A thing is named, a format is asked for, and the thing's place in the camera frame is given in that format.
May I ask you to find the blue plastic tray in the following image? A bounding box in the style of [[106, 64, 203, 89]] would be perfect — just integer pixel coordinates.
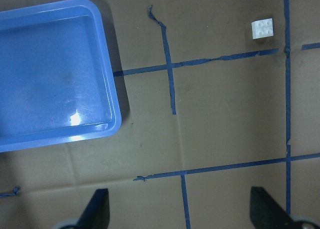
[[0, 0, 122, 152]]

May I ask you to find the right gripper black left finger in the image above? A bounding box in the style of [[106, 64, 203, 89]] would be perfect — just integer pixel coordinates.
[[75, 188, 110, 229]]

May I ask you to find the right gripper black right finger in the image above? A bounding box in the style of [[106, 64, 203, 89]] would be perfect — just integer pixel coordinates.
[[250, 186, 296, 229]]

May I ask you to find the white building block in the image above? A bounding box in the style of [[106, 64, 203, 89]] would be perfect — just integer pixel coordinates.
[[251, 18, 274, 40]]

